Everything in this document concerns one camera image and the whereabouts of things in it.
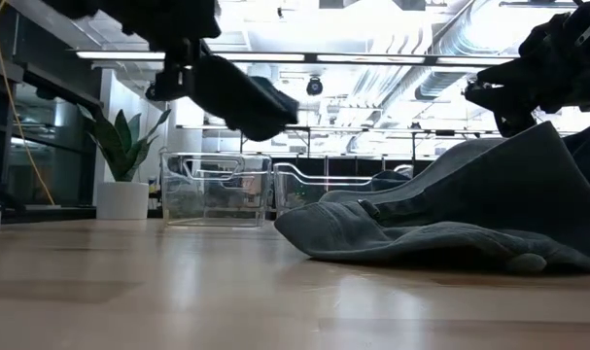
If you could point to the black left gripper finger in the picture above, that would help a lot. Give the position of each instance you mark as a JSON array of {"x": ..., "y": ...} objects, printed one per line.
[
  {"x": 236, "y": 99},
  {"x": 287, "y": 108}
]

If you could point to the black partition panels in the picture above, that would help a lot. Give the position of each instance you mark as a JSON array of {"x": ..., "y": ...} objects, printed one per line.
[{"x": 353, "y": 167}]

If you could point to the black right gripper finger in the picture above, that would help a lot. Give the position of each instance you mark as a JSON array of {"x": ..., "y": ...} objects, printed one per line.
[
  {"x": 513, "y": 116},
  {"x": 506, "y": 75}
]

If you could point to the green snake plant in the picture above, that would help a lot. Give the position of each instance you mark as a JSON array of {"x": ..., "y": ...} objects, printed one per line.
[{"x": 122, "y": 150}]

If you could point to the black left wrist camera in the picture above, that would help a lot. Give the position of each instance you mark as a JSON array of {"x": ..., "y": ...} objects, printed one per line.
[{"x": 168, "y": 90}]

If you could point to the clear plastic bin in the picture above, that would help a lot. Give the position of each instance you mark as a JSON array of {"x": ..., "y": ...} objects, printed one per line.
[
  {"x": 212, "y": 194},
  {"x": 294, "y": 194}
]

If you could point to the long ceiling light bar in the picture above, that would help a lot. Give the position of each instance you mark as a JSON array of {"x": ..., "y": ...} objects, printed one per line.
[{"x": 372, "y": 59}]

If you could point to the black ceiling spotlight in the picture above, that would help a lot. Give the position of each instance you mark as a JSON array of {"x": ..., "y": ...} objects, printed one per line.
[{"x": 314, "y": 86}]

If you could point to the white plant pot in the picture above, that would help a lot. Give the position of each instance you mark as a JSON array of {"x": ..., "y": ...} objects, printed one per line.
[{"x": 122, "y": 200}]

